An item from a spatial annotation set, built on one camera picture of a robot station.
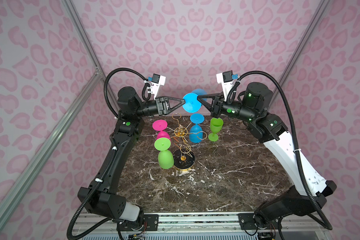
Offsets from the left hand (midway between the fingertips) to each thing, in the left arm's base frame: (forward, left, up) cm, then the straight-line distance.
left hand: (184, 101), depth 54 cm
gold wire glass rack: (+3, +2, -50) cm, 50 cm away
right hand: (0, -5, +2) cm, 6 cm away
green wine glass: (-7, +10, -30) cm, 32 cm away
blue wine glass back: (+8, -6, -29) cm, 31 cm away
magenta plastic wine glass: (+7, +12, -21) cm, 25 cm away
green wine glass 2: (+18, -19, -35) cm, 44 cm away
